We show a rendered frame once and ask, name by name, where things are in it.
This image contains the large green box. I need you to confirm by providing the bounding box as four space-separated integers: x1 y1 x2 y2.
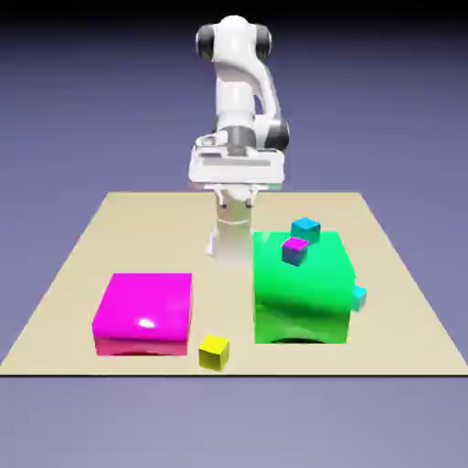
252 229 356 345

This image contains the large magenta box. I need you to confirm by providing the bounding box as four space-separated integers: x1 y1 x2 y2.
91 272 194 357

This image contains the small magenta cube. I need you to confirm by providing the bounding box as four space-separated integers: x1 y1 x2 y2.
282 236 310 267

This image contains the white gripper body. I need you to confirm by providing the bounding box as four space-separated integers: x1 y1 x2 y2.
187 144 286 193

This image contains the small yellow cube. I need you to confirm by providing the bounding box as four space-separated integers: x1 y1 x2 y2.
197 334 230 373

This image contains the small cyan cube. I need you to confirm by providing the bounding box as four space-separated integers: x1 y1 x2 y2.
290 217 322 244
351 284 368 313

